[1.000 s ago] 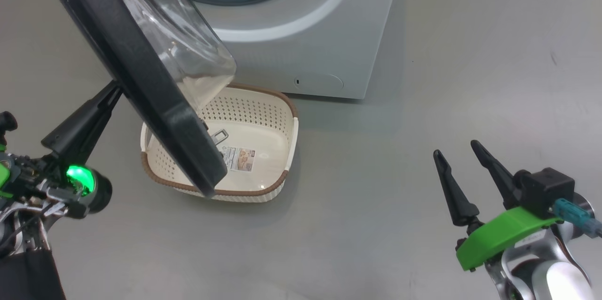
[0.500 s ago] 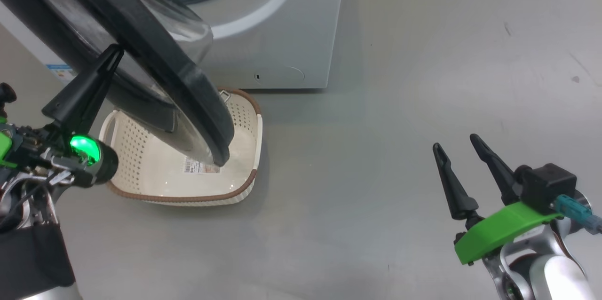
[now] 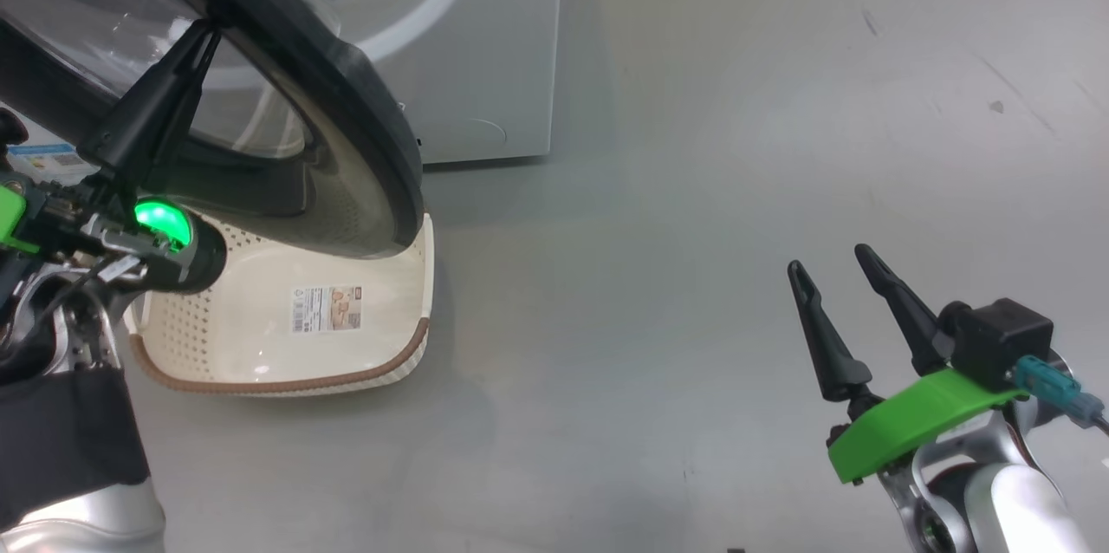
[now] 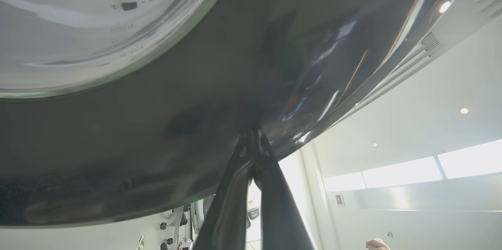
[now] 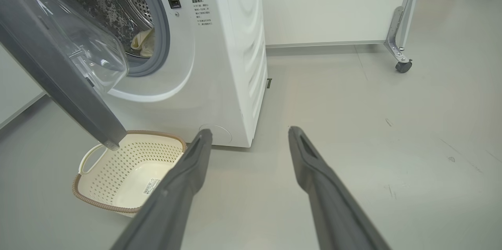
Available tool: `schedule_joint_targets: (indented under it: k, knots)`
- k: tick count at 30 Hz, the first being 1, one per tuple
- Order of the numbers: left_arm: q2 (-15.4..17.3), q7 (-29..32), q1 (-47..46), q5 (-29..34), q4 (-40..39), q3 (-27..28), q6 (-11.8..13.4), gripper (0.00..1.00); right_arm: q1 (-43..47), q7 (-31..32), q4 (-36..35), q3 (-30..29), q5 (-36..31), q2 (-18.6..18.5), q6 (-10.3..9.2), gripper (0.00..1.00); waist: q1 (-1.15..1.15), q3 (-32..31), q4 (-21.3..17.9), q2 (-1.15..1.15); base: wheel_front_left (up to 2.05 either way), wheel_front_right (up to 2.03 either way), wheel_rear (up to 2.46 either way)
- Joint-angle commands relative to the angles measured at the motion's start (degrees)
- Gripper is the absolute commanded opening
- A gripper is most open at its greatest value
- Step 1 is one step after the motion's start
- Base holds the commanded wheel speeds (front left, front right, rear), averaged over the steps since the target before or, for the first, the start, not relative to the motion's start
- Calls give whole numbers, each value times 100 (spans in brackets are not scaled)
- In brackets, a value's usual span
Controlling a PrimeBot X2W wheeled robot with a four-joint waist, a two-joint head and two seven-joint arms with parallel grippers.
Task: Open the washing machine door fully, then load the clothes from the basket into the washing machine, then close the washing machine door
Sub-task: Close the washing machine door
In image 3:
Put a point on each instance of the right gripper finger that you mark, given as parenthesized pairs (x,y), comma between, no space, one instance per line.
(910,319)
(832,354)

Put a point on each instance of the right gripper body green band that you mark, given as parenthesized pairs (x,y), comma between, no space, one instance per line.
(910,423)

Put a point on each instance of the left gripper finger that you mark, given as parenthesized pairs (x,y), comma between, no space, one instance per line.
(195,98)
(139,128)

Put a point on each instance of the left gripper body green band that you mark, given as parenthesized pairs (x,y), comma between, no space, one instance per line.
(61,215)

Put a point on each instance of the round black washing machine door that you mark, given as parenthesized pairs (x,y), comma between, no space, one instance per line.
(364,154)

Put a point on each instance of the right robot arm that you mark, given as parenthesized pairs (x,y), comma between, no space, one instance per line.
(1005,501)

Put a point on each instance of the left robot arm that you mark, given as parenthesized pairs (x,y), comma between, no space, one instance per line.
(61,414)

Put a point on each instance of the cream perforated laundry basket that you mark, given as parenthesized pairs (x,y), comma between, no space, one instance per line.
(260,354)

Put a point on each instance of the basket product label sticker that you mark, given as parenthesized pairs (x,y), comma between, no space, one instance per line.
(327,309)

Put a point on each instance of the white washing machine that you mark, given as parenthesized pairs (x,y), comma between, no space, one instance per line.
(485,33)

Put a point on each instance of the blue white energy label sticker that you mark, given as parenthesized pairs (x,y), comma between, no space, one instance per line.
(43,159)

